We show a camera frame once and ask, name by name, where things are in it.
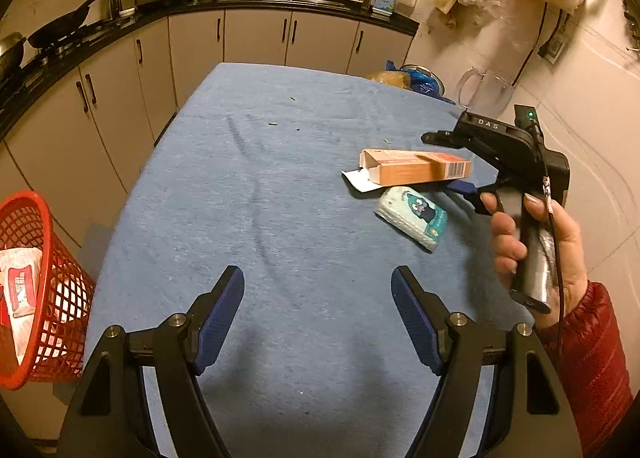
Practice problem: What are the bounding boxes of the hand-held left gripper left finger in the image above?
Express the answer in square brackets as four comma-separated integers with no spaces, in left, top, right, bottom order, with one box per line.
[59,265,246,458]

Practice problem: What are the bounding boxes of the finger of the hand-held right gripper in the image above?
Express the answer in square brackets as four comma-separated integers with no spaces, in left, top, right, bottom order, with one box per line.
[421,129,458,145]
[440,179,493,201]

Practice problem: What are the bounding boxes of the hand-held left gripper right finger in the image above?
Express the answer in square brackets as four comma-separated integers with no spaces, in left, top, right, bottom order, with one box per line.
[391,265,583,458]

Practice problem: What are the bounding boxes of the orange cardboard box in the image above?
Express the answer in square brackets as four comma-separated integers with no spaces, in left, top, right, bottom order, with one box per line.
[359,148,473,186]

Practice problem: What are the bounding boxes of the printed tissue pack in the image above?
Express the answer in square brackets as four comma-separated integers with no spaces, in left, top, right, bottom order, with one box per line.
[375,186,448,253]

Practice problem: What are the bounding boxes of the white printed packet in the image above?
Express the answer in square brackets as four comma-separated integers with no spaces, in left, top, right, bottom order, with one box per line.
[15,278,96,369]

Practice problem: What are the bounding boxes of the red plastic basket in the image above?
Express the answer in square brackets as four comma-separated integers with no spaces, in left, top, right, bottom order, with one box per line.
[0,190,97,391]

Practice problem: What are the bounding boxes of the red and white snack packet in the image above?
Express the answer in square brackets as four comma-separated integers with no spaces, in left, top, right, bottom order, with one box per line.
[0,247,43,324]

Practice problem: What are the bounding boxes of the person's right forearm red sleeve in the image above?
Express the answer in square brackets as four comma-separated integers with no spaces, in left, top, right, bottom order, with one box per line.
[537,280,633,458]

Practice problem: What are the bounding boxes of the person's right hand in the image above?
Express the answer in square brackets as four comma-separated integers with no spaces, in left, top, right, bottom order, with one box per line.
[489,192,591,329]

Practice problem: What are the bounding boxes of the blue plastic bag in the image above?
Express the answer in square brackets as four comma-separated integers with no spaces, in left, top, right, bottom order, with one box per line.
[400,65,446,98]

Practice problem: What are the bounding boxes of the clear glass pitcher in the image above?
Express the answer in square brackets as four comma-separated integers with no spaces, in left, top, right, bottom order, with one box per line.
[456,66,516,114]

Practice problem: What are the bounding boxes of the yellow plastic bag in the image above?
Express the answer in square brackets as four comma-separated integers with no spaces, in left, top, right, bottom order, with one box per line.
[367,70,413,89]

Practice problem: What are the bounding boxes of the blue tablecloth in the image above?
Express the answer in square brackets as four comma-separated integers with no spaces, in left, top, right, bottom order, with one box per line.
[82,62,501,458]

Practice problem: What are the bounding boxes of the black kitchen countertop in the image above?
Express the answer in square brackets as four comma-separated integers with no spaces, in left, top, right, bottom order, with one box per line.
[0,0,421,139]

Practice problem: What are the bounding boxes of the lower kitchen cabinets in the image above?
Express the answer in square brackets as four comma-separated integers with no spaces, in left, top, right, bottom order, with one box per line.
[0,8,416,249]

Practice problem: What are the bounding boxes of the black wok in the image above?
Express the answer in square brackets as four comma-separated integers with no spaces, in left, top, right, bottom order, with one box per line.
[27,0,108,50]

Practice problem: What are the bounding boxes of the dark cooking pot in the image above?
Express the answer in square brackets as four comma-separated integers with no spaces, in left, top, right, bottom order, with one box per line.
[0,32,27,71]

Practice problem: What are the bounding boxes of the black power cable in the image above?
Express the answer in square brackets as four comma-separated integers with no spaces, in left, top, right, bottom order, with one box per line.
[511,2,551,86]

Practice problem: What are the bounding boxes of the wall power socket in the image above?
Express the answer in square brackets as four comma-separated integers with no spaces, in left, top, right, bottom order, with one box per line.
[537,33,571,64]

